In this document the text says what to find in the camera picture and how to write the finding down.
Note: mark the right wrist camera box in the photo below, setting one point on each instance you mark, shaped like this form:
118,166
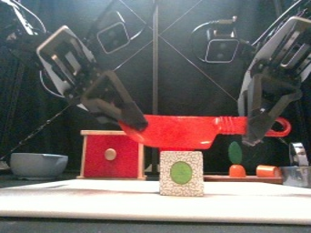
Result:
220,51

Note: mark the silver metal tool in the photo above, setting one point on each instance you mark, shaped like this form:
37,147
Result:
297,154

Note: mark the vertical metal frame pole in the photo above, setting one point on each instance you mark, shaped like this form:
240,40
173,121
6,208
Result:
154,75

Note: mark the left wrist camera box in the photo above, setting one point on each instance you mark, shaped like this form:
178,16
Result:
113,37

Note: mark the toy sushi roll piece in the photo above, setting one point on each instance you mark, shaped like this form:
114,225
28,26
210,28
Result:
181,173

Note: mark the white cutting board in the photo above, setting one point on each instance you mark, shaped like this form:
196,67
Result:
100,200

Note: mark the thin grey diagonal rod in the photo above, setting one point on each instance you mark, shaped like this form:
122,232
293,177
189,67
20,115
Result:
36,131

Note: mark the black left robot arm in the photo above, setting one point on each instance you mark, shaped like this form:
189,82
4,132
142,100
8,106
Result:
16,33

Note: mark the grey ceramic bowl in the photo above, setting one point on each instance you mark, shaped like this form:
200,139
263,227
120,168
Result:
36,167

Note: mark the orange toy carrot piece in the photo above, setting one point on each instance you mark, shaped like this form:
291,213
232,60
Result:
267,171

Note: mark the red cooking pot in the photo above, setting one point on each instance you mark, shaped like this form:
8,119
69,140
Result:
181,132

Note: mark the wooden toy tray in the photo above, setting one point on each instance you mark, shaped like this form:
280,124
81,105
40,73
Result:
243,179

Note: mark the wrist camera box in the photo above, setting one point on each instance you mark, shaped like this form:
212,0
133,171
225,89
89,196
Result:
113,37
220,51

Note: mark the toy carrot top green leaf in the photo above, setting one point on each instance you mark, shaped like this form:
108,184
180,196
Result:
236,170

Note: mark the grey metal container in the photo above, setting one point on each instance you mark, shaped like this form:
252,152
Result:
295,177

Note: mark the red wooden box with knob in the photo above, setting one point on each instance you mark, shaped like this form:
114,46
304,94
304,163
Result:
96,165

